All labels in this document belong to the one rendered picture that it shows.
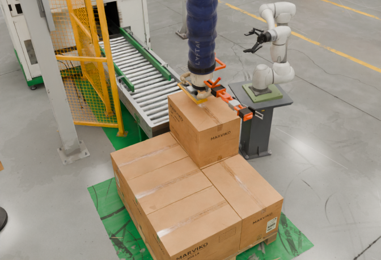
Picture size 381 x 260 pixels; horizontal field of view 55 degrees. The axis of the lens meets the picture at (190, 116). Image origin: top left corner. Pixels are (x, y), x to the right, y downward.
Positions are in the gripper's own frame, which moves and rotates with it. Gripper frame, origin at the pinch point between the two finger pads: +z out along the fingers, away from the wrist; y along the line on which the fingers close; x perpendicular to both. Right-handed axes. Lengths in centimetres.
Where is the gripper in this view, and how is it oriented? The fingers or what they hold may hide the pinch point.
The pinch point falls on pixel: (245, 42)
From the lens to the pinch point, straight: 278.3
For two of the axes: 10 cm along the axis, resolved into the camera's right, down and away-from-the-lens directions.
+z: -8.7, 3.1, -3.9
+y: 0.2, 8.0, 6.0
